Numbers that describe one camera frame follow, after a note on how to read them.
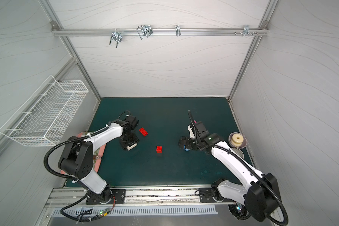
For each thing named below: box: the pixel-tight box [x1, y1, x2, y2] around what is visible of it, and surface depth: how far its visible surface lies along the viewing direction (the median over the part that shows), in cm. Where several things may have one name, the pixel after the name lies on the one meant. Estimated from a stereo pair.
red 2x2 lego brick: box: [156, 145, 163, 154], surface depth 90 cm
